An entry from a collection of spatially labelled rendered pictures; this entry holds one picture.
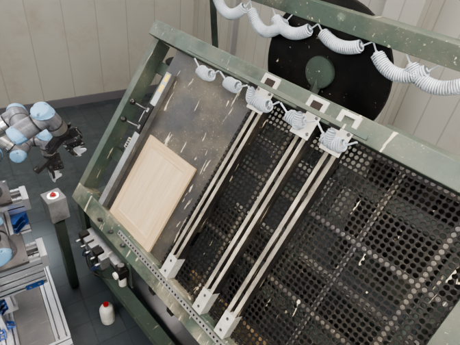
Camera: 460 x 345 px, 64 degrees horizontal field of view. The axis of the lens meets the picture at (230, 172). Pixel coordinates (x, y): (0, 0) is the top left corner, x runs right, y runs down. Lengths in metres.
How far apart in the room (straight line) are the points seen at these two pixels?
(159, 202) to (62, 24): 3.53
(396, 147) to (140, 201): 1.46
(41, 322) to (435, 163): 2.50
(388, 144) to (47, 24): 4.46
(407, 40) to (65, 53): 4.37
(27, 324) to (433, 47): 2.82
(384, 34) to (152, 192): 1.48
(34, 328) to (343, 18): 2.62
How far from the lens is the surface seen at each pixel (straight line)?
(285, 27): 2.25
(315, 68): 2.20
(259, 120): 1.86
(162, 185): 2.21
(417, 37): 1.91
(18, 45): 5.31
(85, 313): 3.13
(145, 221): 2.27
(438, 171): 1.55
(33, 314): 2.97
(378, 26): 1.97
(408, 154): 1.57
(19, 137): 1.63
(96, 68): 5.59
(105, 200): 2.53
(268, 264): 1.73
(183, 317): 2.05
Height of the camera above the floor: 2.59
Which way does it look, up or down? 37 degrees down
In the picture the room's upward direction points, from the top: 8 degrees clockwise
